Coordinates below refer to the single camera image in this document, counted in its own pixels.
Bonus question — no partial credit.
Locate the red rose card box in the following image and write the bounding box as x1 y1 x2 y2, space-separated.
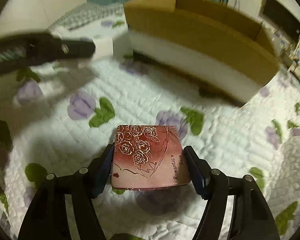
111 125 191 191

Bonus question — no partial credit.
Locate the white charger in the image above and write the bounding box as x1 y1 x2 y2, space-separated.
91 33 132 60

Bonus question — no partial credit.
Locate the grey checked bed sheet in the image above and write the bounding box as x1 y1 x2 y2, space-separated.
48 2 124 31

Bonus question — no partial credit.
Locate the brown cardboard box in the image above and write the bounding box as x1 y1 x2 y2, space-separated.
124 0 279 105

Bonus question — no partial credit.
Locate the black wall television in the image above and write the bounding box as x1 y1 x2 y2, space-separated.
262 0 300 43

